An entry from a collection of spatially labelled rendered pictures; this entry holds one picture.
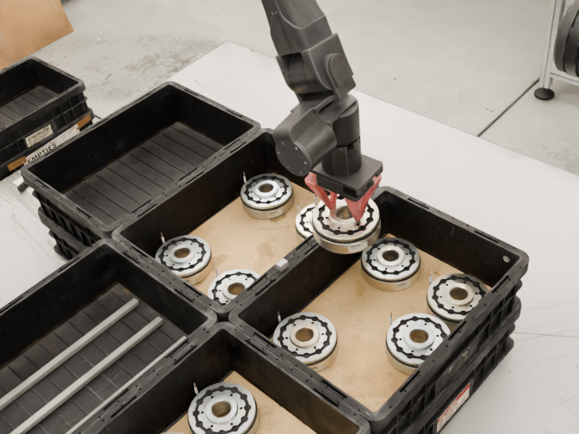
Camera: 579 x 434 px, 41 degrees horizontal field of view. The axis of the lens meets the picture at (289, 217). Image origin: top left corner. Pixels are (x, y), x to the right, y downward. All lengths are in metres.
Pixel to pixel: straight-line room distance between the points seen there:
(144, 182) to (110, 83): 2.03
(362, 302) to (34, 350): 0.56
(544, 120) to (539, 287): 1.70
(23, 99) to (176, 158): 1.12
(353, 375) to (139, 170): 0.70
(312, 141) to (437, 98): 2.31
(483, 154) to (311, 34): 0.92
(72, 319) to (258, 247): 0.35
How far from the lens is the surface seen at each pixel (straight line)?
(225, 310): 1.20
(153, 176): 1.64
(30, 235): 1.80
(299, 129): 0.97
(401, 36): 3.70
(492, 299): 1.20
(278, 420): 1.19
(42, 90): 2.73
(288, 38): 0.99
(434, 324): 1.25
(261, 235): 1.45
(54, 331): 1.39
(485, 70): 3.45
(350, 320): 1.29
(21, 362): 1.38
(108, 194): 1.63
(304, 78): 1.00
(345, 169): 1.06
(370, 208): 1.17
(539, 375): 1.41
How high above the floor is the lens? 1.82
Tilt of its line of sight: 42 degrees down
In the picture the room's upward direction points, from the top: 7 degrees counter-clockwise
